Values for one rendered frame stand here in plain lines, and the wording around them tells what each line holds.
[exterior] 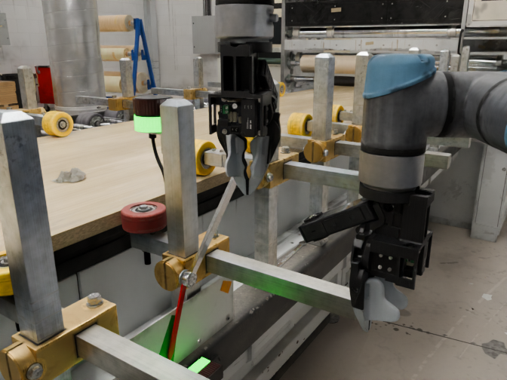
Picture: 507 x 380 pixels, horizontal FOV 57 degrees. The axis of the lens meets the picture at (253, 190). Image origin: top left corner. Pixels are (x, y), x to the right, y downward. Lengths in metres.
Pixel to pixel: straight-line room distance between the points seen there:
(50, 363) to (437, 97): 0.53
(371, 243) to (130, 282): 0.56
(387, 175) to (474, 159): 2.73
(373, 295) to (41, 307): 0.40
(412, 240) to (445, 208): 2.81
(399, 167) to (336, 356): 1.50
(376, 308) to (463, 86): 0.29
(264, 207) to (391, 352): 1.25
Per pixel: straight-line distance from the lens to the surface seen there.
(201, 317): 0.81
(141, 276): 1.00
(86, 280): 0.91
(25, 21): 9.55
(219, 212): 0.69
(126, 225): 0.84
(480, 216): 3.23
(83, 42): 4.66
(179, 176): 0.69
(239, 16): 0.59
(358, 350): 2.03
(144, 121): 0.70
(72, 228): 0.82
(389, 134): 0.54
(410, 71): 0.53
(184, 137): 0.69
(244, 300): 0.95
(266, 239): 0.95
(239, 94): 0.58
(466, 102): 0.55
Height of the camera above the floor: 1.19
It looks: 18 degrees down
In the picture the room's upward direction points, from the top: straight up
